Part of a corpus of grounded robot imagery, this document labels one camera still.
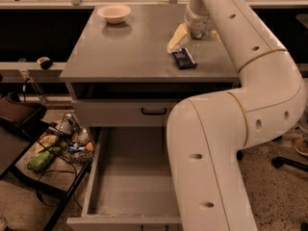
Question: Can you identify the green snack bag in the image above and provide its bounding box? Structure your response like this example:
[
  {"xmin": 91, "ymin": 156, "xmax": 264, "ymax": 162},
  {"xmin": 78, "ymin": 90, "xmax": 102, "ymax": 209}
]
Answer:
[{"xmin": 27, "ymin": 146, "xmax": 62, "ymax": 172}]

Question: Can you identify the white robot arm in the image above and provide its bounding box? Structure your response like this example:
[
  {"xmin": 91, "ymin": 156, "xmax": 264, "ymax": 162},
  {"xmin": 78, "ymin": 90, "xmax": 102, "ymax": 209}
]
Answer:
[{"xmin": 167, "ymin": 0, "xmax": 306, "ymax": 231}]

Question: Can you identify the yellow chip bag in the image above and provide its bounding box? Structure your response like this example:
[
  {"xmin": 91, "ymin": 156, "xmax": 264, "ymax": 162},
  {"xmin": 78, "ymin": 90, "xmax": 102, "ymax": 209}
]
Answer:
[{"xmin": 34, "ymin": 135, "xmax": 59, "ymax": 154}]

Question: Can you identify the black side cart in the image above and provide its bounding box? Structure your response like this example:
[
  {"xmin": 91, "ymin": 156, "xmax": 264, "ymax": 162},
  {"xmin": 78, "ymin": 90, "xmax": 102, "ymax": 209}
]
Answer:
[{"xmin": 0, "ymin": 93, "xmax": 91, "ymax": 231}]

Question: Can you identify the black drawer handle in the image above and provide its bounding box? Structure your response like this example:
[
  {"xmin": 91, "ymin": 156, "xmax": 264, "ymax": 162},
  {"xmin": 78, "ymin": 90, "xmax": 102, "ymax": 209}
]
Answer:
[{"xmin": 141, "ymin": 108, "xmax": 167, "ymax": 116}]

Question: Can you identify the dark blue snack bar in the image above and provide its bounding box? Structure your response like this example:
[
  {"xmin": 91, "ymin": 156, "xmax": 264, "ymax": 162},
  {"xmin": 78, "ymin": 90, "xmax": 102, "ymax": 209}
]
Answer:
[{"xmin": 171, "ymin": 48, "xmax": 197, "ymax": 69}]

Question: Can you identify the black tape measure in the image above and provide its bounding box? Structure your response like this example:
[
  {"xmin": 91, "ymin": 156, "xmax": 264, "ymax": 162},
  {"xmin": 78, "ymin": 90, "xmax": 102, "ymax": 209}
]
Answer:
[{"xmin": 37, "ymin": 57, "xmax": 53, "ymax": 70}]

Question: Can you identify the grey drawer cabinet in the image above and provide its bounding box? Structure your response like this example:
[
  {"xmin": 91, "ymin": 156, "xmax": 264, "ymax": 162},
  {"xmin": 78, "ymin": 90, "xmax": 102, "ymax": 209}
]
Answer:
[{"xmin": 60, "ymin": 3, "xmax": 242, "ymax": 137}]

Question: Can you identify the green soda can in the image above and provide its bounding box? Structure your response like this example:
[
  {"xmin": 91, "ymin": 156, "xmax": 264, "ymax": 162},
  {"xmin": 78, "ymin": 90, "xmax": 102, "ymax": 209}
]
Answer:
[{"xmin": 190, "ymin": 32, "xmax": 205, "ymax": 40}]

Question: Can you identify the person's shoe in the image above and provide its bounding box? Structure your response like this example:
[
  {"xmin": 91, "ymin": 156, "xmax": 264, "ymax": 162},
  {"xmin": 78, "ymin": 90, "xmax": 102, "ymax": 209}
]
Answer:
[{"xmin": 294, "ymin": 138, "xmax": 308, "ymax": 157}]

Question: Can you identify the white paper bowl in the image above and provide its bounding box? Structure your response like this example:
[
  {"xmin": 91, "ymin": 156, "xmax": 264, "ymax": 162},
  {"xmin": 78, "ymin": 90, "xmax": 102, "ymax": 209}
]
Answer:
[{"xmin": 97, "ymin": 4, "xmax": 131, "ymax": 24}]

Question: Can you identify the open grey bottom drawer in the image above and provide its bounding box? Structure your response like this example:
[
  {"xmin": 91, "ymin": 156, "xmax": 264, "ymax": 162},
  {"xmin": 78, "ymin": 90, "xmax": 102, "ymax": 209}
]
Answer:
[{"xmin": 67, "ymin": 127, "xmax": 182, "ymax": 231}]

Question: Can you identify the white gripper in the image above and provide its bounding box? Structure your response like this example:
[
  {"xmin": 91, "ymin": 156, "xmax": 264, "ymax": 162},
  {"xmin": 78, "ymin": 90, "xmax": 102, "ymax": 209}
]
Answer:
[{"xmin": 167, "ymin": 7, "xmax": 220, "ymax": 53}]

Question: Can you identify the black chair base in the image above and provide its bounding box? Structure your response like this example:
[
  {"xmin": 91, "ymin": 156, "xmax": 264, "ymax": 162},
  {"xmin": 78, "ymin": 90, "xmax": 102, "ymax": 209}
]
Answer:
[{"xmin": 271, "ymin": 157, "xmax": 308, "ymax": 172}]

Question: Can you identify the closed grey middle drawer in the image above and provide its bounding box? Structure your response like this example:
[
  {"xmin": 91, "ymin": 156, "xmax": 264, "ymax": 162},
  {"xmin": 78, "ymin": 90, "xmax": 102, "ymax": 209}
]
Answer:
[{"xmin": 72, "ymin": 100, "xmax": 175, "ymax": 127}]

